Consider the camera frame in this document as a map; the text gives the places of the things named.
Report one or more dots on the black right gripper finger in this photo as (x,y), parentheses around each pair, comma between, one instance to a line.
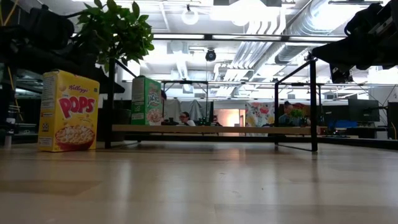
(337,53)

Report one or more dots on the green Apple Jacks cereal box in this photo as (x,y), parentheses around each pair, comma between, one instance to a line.
(144,102)

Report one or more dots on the blue bin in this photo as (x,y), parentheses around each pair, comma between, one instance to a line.
(342,124)

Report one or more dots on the black metal rig frame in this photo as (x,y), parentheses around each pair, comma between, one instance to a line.
(206,99)

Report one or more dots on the silver ventilation duct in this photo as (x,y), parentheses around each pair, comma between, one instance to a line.
(304,28)

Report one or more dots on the black plant pot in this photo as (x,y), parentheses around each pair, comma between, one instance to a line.
(121,121)

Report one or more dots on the colourful floral panel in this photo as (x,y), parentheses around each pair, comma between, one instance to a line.
(258,115)

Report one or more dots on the black overhead camera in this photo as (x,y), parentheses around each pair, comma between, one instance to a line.
(210,55)

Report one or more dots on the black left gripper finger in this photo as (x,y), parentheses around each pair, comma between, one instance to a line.
(104,82)

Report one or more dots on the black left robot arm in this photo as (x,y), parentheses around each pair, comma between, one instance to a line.
(37,37)

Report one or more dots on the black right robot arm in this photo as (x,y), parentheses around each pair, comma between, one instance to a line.
(363,15)

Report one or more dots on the dark computer monitor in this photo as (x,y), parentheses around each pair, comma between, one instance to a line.
(363,110)

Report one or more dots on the black storage rack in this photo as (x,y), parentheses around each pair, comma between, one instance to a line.
(6,102)

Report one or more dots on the green leafy plant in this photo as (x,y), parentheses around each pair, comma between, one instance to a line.
(118,31)

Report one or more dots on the person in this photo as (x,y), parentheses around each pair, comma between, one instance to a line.
(287,113)
(186,119)

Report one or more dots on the round white ceiling lamp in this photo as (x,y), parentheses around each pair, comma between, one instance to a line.
(189,22)

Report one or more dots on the yellow Corn Pops cereal box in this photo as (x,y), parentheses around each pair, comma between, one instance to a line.
(68,112)

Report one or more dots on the small green plant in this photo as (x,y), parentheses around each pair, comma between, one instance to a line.
(297,113)

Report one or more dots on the wooden shelf with black frame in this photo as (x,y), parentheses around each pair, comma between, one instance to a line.
(217,129)

